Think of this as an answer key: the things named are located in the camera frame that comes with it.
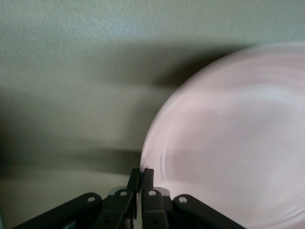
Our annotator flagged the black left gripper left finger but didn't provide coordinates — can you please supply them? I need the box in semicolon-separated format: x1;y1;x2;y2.
10;168;141;229

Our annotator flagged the pink plate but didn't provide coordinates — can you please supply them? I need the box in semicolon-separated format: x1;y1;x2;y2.
140;42;305;229

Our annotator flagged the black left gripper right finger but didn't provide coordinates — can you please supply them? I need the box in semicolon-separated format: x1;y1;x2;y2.
142;168;246;229

